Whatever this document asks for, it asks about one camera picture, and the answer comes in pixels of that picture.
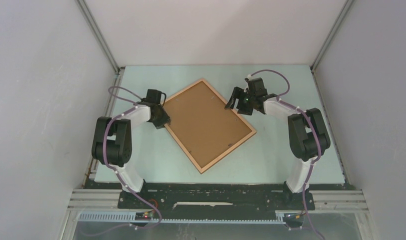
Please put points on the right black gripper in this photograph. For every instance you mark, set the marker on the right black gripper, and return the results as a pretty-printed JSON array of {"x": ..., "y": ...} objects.
[{"x": 238, "y": 93}]

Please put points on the right corner metal post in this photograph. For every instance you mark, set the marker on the right corner metal post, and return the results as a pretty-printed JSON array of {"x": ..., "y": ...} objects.
[{"x": 339, "y": 21}]

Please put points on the corner metal post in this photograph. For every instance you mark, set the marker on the corner metal post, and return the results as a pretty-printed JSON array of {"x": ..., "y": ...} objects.
[
  {"x": 101, "y": 41},
  {"x": 339, "y": 21}
]

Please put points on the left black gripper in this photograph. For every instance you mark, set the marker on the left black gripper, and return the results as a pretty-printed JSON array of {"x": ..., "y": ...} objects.
[{"x": 165, "y": 119}]

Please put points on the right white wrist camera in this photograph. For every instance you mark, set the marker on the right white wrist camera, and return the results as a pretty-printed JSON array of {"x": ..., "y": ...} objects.
[{"x": 249, "y": 78}]

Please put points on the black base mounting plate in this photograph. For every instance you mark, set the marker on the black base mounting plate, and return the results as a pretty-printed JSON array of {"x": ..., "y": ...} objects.
[{"x": 217, "y": 202}]

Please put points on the left corner metal post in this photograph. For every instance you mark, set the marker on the left corner metal post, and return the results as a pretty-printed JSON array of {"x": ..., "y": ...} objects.
[{"x": 101, "y": 41}]

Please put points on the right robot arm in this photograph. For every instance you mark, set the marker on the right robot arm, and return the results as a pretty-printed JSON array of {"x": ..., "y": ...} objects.
[{"x": 307, "y": 132}]

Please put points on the small green circuit board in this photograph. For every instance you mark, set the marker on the small green circuit board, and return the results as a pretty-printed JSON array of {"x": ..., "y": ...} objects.
[{"x": 143, "y": 216}]

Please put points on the wooden picture frame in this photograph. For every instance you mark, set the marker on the wooden picture frame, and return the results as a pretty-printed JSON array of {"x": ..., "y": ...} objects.
[{"x": 246, "y": 127}]

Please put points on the brown cardboard backing board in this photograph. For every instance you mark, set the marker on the brown cardboard backing board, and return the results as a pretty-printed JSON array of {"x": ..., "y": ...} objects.
[{"x": 206, "y": 122}]

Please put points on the aluminium rail frame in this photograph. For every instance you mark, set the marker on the aluminium rail frame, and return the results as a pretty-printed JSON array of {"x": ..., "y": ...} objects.
[{"x": 100, "y": 204}]

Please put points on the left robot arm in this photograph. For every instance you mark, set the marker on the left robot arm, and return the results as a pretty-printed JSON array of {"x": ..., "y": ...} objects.
[{"x": 112, "y": 142}]

